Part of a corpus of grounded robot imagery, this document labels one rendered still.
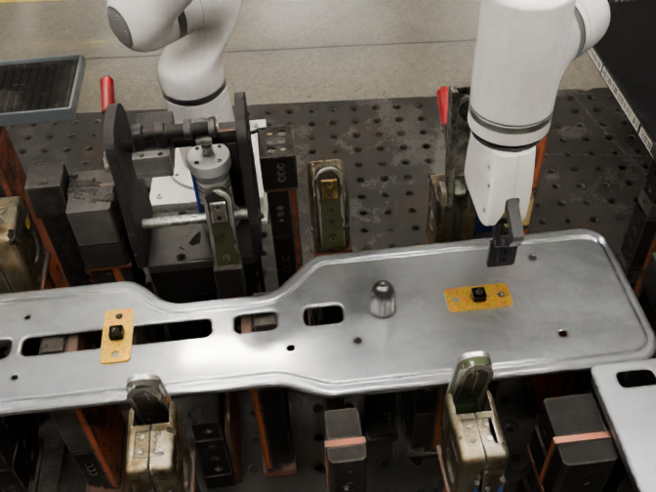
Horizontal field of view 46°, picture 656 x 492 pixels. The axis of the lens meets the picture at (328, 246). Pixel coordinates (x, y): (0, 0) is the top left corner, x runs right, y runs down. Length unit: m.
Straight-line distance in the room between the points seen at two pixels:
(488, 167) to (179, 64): 0.73
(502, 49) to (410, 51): 2.61
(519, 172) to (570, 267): 0.30
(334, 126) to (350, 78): 1.41
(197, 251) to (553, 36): 0.62
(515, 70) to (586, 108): 1.14
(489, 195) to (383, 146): 0.90
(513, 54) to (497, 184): 0.15
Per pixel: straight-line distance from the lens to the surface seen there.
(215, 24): 1.38
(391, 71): 3.22
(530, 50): 0.74
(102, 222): 1.09
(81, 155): 1.81
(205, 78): 1.40
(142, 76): 3.34
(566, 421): 0.96
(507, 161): 0.80
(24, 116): 1.14
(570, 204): 1.63
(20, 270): 1.12
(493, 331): 0.99
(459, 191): 1.07
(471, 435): 0.86
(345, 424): 0.92
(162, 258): 1.15
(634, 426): 0.95
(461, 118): 1.02
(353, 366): 0.95
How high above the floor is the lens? 1.78
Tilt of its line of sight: 46 degrees down
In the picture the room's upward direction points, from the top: 3 degrees counter-clockwise
